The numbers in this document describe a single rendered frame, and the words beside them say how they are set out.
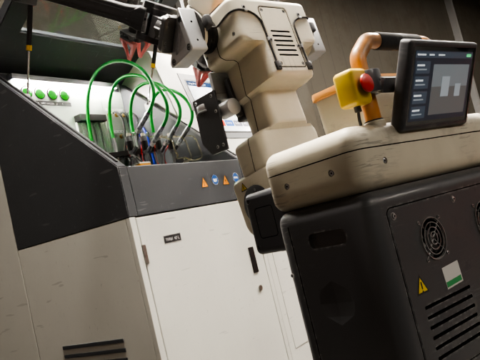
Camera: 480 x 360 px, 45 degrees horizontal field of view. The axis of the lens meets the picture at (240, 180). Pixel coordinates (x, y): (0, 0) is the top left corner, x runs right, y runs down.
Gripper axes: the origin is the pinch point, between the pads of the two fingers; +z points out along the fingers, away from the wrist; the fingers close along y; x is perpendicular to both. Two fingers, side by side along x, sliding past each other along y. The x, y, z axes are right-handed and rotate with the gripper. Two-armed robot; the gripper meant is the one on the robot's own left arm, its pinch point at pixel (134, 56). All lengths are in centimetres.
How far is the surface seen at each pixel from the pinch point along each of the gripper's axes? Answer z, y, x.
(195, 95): 39, -60, -18
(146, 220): 34, 27, 38
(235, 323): 73, 6, 67
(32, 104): 19.9, 27.1, -19.1
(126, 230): 35, 35, 38
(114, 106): 45, -28, -37
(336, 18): 89, -409, -124
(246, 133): 58, -83, 0
